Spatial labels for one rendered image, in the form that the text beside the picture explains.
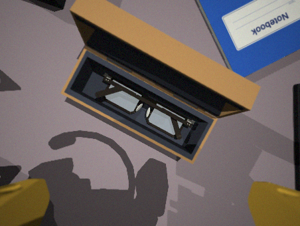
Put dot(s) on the blue notebook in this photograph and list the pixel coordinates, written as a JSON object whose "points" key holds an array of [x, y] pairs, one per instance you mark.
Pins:
{"points": [[252, 34]]}

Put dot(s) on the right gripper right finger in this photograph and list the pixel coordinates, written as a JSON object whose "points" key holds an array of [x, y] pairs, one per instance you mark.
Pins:
{"points": [[274, 205]]}

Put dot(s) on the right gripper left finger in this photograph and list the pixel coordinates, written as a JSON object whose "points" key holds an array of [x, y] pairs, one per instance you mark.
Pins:
{"points": [[23, 203]]}

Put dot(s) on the black rectangular case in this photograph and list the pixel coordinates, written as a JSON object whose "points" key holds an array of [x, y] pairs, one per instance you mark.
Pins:
{"points": [[57, 3]]}

